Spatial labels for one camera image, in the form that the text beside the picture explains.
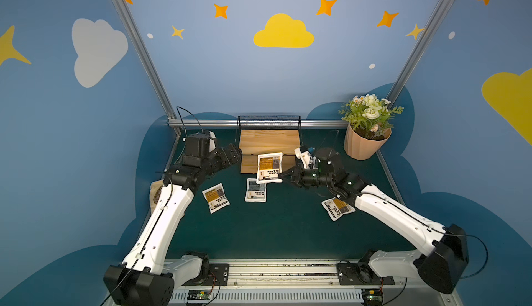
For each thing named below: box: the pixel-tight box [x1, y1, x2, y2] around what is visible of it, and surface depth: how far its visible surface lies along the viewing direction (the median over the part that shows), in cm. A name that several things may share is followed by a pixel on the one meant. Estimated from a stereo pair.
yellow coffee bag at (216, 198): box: [202, 182, 231, 214], surface depth 95 cm
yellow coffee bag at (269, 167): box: [256, 152, 284, 185], surface depth 76 cm
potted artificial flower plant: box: [338, 93, 405, 161], surface depth 97 cm
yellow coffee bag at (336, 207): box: [321, 195, 357, 222], surface depth 91 cm
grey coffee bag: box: [245, 177, 267, 203], surface depth 97 cm
